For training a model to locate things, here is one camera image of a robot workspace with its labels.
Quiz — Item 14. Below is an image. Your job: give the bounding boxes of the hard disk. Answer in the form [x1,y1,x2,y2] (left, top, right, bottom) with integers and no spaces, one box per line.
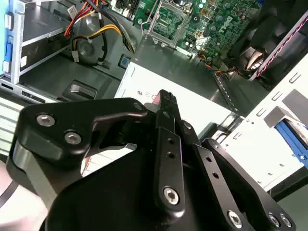
[274,119,308,168]

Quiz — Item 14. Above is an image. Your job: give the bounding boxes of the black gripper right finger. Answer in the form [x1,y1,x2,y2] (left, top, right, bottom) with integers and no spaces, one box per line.
[179,120,298,231]

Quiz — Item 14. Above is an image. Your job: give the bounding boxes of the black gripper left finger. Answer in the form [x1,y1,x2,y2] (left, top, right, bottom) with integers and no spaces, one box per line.
[6,89,186,223]

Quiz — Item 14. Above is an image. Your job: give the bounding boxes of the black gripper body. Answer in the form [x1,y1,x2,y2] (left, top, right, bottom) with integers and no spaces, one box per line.
[40,148,227,231]

